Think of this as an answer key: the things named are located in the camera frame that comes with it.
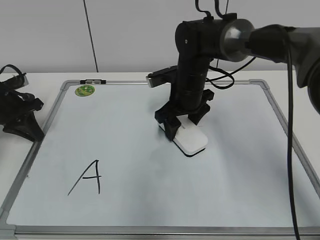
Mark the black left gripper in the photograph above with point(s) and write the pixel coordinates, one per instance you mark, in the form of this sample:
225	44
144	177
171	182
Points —
14	103

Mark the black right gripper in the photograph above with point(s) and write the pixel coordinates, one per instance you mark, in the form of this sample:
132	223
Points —
170	111

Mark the white board eraser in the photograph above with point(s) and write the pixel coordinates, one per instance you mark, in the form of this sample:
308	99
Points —
189	140

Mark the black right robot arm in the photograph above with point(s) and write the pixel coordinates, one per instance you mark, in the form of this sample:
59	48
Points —
199	42

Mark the green round magnet sticker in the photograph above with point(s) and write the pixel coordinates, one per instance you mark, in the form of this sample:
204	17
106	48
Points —
84	90

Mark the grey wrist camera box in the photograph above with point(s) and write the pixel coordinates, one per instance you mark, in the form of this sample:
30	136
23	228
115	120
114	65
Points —
163	76

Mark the black and grey frame clip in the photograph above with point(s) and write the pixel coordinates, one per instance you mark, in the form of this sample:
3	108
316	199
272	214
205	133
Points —
92	81

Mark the white board with grey frame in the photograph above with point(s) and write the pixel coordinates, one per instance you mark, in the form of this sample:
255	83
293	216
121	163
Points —
101	170

